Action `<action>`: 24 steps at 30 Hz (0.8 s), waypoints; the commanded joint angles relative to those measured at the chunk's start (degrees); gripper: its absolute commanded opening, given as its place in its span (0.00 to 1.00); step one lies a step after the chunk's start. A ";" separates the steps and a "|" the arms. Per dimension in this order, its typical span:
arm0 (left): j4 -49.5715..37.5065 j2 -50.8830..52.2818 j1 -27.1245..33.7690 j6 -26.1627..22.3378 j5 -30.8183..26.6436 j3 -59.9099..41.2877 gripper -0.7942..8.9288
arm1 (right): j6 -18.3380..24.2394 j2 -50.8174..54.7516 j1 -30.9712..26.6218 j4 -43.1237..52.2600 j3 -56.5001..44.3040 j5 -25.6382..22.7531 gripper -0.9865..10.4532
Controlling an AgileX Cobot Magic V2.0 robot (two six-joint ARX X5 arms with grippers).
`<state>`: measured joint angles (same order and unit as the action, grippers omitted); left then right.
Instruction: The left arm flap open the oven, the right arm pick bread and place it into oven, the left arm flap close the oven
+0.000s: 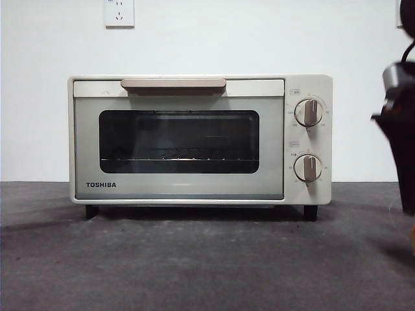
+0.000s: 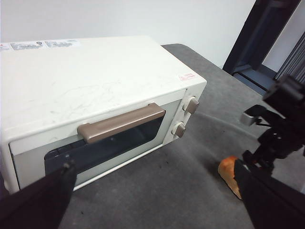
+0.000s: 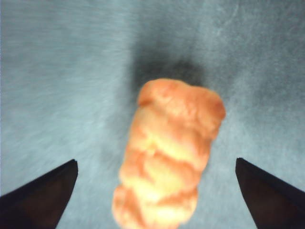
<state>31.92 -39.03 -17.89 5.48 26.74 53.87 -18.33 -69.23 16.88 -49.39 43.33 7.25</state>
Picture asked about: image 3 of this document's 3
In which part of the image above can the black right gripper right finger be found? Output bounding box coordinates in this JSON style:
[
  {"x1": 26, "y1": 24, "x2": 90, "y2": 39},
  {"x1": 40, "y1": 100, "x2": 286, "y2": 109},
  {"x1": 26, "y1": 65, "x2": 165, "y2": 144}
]
[{"x1": 235, "y1": 157, "x2": 305, "y2": 229}]

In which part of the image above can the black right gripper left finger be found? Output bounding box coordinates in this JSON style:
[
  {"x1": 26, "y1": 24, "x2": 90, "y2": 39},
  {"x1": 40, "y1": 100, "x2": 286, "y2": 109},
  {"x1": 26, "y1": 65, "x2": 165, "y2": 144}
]
[{"x1": 0, "y1": 159, "x2": 79, "y2": 229}]

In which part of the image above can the golden bread roll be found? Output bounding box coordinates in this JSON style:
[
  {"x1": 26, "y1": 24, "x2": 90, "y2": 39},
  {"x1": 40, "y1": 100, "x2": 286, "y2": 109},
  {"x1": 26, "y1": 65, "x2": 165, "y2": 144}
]
[{"x1": 112, "y1": 80, "x2": 226, "y2": 229}]

